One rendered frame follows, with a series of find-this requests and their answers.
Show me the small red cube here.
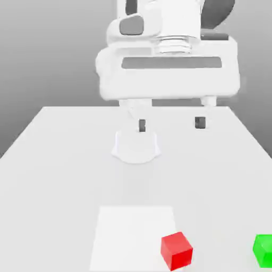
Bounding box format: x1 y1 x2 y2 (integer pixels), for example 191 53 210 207
160 231 193 272

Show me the small green cube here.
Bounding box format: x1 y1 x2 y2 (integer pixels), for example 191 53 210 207
252 233 272 269

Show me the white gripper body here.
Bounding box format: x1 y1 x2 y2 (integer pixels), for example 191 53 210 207
95 35 241 101

